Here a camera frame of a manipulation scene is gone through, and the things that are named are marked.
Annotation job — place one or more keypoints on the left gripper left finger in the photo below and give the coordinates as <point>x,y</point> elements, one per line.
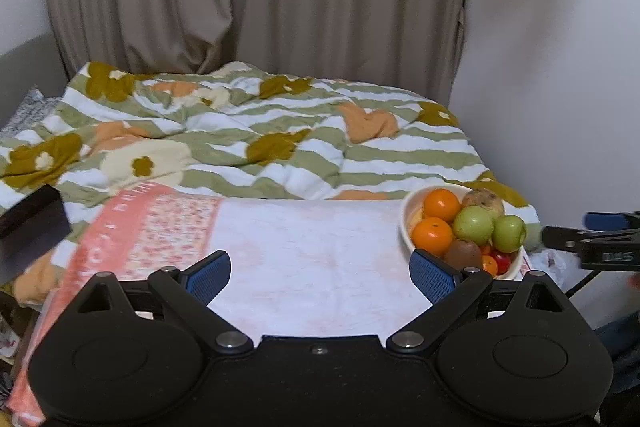
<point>185,296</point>

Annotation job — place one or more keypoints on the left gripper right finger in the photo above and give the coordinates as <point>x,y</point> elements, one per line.
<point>452,294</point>

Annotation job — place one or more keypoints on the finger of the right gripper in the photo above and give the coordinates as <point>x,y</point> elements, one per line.
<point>606,221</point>

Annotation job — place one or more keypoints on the brown kiwi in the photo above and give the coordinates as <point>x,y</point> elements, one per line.
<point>463,253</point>

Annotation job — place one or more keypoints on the small orange mandarin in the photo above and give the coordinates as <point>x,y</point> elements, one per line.
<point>490,265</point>

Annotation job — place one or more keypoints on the red cherry tomato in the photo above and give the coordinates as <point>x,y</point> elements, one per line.
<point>503,261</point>

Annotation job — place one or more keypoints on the large green apple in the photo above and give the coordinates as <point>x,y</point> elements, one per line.
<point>475,224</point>

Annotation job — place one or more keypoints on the small green apple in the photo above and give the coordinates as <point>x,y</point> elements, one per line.
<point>509,234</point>

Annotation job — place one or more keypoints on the white plastic bag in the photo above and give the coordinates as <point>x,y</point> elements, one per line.
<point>550,261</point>

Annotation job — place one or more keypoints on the pink floral table cloth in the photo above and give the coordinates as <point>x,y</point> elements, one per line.
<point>298,268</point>

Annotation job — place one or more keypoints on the large orange mandarin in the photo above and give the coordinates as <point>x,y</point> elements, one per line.
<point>442,204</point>

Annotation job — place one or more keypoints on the brownish old apple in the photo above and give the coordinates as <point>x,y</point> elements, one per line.
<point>486,199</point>

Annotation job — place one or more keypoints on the green striped floral duvet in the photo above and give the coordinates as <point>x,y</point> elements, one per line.
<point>235,132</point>

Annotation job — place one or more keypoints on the grey patterned pillow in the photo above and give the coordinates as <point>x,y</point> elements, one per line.
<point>33,108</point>

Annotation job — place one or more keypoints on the grey sofa headboard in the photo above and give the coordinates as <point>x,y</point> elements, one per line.
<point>36,63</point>

